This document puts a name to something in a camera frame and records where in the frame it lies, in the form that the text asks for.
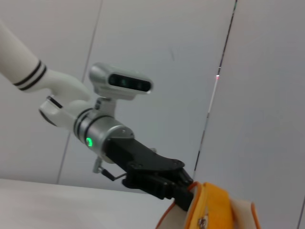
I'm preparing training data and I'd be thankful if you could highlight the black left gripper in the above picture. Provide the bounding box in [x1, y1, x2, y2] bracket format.
[104, 137, 194, 212]

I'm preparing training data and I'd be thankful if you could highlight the silver zipper pull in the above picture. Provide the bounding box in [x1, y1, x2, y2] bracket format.
[198, 213, 209, 229]

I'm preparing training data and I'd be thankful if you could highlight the beige bag with orange trim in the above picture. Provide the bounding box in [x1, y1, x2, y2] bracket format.
[157, 181, 263, 229]

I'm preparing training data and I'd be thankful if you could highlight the black cable with silver plug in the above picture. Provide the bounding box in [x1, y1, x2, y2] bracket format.
[92, 159, 126, 182]

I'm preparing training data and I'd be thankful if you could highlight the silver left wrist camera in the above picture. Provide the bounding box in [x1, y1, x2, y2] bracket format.
[89, 62, 154, 118]

